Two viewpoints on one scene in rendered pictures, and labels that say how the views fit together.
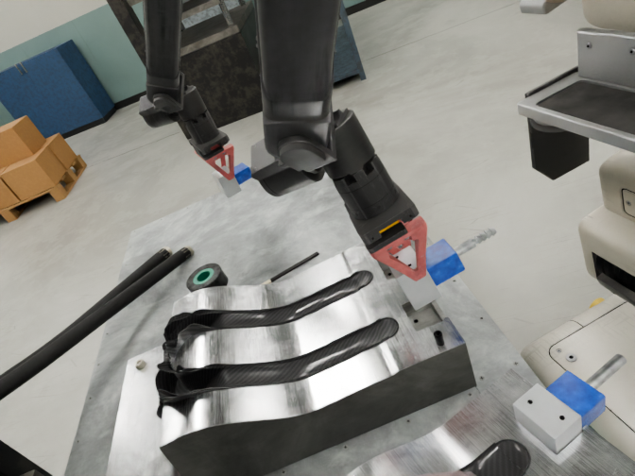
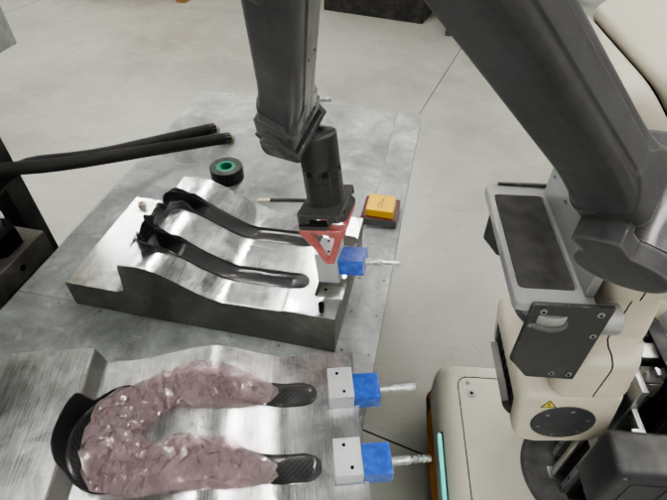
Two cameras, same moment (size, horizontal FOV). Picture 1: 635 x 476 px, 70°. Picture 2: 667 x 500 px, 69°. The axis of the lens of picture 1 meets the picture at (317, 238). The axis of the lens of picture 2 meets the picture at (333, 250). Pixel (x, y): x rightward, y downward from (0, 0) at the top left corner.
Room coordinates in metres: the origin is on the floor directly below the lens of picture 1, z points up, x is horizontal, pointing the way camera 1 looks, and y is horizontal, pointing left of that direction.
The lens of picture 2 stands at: (-0.15, -0.19, 1.51)
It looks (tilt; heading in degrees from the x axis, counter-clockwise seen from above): 44 degrees down; 10
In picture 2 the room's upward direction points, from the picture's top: straight up
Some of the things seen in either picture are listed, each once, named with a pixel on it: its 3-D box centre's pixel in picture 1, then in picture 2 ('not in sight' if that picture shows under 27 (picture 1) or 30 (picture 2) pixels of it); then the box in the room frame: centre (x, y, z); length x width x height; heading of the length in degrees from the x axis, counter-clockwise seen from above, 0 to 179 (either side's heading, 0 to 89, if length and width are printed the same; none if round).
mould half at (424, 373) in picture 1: (266, 355); (221, 251); (0.48, 0.14, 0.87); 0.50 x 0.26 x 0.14; 88
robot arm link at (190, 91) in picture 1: (186, 104); not in sight; (0.98, 0.13, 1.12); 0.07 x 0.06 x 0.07; 64
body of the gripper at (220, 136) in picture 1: (202, 129); not in sight; (0.97, 0.12, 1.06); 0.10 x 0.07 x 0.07; 17
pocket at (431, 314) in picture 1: (427, 320); (331, 293); (0.41, -0.09, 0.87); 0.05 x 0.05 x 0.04; 88
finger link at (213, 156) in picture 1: (220, 160); not in sight; (0.96, 0.12, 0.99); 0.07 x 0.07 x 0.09; 17
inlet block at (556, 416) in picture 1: (579, 395); (371, 389); (0.24, -0.18, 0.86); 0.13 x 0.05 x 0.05; 105
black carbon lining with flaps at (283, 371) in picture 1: (263, 334); (222, 236); (0.46, 0.12, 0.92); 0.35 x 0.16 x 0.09; 88
